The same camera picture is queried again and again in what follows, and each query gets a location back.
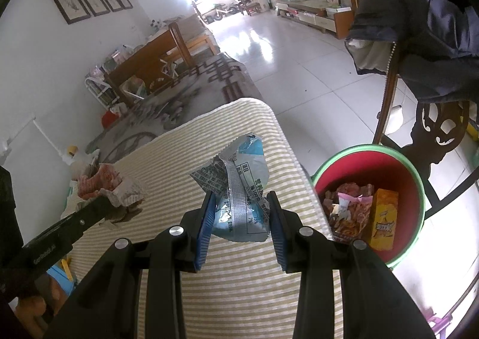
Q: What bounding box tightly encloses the beige striped mat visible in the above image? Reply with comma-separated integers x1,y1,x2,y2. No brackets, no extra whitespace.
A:
67,98,343,339

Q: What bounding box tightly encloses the grey patterned tablecloth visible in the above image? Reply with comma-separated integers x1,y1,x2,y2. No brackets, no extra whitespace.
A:
85,53,264,164

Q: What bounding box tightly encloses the wooden television cabinet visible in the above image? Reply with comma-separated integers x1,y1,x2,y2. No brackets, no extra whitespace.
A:
275,0,354,39

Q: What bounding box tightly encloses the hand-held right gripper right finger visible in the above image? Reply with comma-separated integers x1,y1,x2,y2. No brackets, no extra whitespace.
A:
266,190,436,339

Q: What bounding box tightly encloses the red bin green rim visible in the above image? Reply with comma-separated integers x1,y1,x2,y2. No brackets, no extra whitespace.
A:
312,144,427,268

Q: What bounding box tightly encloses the person's left hand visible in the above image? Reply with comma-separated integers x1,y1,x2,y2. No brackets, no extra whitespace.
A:
17,279,72,325

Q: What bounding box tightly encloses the red container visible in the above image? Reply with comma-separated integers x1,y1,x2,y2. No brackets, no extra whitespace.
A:
101,109,120,128

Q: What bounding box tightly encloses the white metal rack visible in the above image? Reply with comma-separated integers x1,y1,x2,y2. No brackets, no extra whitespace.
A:
85,62,120,108

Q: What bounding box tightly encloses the blue grey jacket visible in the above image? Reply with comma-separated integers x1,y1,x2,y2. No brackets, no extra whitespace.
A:
344,0,479,104

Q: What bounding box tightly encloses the white pink snack packet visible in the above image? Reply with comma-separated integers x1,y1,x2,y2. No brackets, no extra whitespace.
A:
335,192,375,235

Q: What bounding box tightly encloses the plain wooden chair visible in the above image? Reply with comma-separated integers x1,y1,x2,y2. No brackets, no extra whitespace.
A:
103,22,195,108

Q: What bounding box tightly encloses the carved wooden chair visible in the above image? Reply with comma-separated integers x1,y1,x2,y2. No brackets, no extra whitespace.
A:
374,43,479,220

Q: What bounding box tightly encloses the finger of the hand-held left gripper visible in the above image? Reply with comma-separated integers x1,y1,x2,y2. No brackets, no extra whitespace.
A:
63,196,113,233

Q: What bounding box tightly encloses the yellow box black print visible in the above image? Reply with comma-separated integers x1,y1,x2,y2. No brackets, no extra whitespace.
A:
369,188,399,251

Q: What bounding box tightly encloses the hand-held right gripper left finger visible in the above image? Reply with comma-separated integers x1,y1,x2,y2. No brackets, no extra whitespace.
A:
43,191,219,339

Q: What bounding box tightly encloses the blue silver wrapper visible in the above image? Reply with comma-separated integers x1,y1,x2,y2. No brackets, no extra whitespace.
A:
189,133,271,243

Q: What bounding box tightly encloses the pink plastic stool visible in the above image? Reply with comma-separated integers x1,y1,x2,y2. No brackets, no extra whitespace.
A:
425,309,461,338

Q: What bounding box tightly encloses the pink white carton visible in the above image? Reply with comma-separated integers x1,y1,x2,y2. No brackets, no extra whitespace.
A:
77,163,148,229

